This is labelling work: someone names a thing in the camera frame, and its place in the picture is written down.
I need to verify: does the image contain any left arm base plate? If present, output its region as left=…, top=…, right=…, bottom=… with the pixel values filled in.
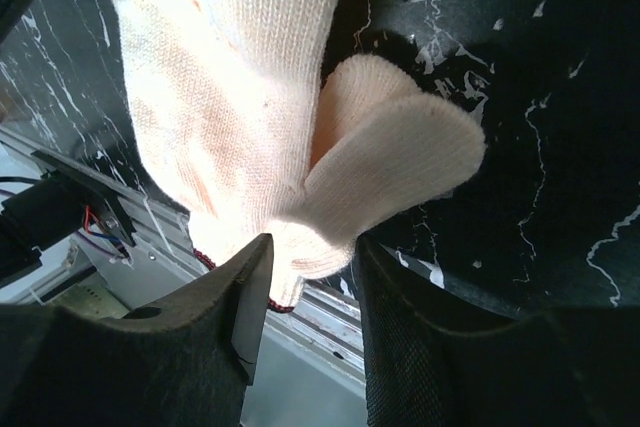
left=1, top=151, right=135, bottom=285

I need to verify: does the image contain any beige knit glove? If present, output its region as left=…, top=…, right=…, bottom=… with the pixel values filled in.
left=112, top=0, right=485, bottom=313

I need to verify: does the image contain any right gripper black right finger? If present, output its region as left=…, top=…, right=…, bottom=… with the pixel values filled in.
left=357, top=237, right=639, bottom=426

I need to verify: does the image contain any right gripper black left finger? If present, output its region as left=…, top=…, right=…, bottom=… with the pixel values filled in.
left=0, top=232, right=275, bottom=427

